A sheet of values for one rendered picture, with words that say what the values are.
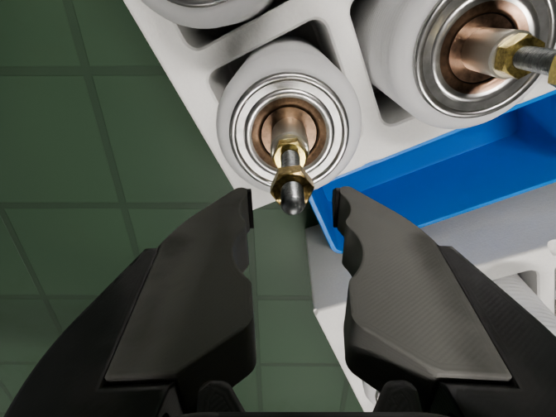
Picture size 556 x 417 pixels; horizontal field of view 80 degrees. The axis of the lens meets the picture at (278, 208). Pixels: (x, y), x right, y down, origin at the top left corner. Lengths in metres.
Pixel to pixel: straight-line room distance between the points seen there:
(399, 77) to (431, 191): 0.28
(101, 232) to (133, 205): 0.08
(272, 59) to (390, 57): 0.07
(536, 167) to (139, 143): 0.51
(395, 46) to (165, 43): 0.17
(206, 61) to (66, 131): 0.32
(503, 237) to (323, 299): 0.21
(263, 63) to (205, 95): 0.09
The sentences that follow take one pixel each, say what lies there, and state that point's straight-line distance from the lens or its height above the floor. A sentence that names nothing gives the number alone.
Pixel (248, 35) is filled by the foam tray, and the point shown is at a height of 0.18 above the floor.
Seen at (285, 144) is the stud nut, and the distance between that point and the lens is 0.18.
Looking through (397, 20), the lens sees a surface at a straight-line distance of 0.23.
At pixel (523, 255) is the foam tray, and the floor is 0.18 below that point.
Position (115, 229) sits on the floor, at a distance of 0.62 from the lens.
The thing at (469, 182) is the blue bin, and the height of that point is 0.07.
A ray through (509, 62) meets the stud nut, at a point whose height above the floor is 0.29.
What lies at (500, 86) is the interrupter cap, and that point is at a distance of 0.24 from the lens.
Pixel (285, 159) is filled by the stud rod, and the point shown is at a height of 0.30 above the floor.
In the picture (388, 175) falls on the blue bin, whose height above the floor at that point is 0.00.
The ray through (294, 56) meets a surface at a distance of 0.21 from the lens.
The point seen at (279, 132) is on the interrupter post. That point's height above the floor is 0.28.
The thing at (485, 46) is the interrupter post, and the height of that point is 0.27.
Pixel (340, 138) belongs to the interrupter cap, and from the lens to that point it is 0.22.
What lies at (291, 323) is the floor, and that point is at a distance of 0.70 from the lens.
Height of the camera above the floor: 0.46
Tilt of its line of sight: 60 degrees down
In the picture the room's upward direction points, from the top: 179 degrees counter-clockwise
